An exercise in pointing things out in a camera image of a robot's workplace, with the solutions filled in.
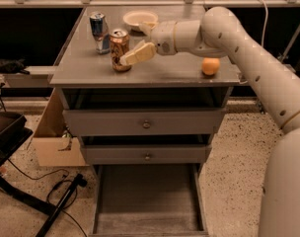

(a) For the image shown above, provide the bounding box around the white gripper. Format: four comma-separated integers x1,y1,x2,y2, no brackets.
119,21,177,66

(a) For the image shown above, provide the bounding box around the orange soda can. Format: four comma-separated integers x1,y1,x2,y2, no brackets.
110,29,131,72

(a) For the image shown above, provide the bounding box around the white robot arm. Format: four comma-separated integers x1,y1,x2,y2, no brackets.
120,7,300,237

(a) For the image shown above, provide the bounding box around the blue silver energy drink can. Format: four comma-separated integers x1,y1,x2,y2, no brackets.
90,11,110,54

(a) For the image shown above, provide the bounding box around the grey drawer cabinet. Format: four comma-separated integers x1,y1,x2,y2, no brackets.
47,4,241,176

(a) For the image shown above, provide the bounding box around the grey top drawer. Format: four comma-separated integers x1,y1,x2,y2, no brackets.
63,109,225,136

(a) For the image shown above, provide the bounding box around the grey middle drawer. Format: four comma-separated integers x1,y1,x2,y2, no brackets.
81,144,211,165

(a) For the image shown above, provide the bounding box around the grey open bottom drawer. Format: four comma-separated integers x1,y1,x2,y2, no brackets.
89,164,209,237

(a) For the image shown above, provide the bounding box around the white paper bowl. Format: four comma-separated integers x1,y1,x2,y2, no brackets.
122,10,158,32

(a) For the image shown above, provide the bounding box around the orange fruit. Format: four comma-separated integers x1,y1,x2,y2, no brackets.
201,57,220,76

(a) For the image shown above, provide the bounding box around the cardboard box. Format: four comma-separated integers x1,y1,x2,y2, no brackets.
32,90,86,167

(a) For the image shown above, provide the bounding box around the black stand base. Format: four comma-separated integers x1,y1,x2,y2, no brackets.
0,111,89,237

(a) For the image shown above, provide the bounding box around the white hanging cable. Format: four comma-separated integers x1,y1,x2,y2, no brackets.
254,0,269,47

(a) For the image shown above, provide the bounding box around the black floor cable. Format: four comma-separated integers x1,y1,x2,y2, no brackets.
6,157,89,237

